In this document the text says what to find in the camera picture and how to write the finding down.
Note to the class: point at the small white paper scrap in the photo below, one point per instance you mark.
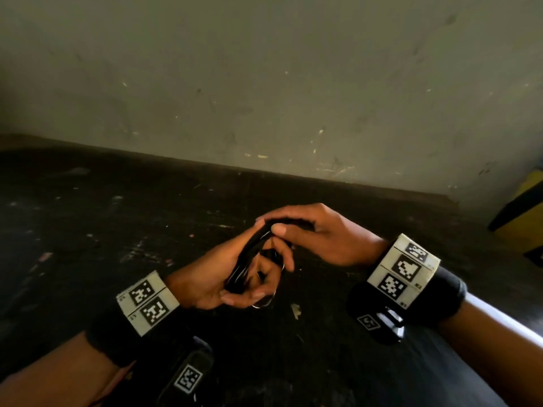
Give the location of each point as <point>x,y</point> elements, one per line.
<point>295,311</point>

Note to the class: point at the yellow black striped post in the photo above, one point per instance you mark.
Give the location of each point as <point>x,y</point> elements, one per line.
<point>522,224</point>

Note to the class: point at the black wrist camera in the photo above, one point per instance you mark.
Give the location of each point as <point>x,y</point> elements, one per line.
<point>377,322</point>
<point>186,377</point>

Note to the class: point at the scuffed black table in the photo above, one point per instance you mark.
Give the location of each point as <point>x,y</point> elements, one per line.
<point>106,216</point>

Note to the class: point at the person's left hand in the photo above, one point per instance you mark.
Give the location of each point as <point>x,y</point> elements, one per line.
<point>199,283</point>

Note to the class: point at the person's right hand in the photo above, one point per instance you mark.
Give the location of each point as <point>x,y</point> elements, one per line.
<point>335,241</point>

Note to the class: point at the person's right forearm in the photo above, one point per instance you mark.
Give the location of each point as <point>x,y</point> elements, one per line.
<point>496,356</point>

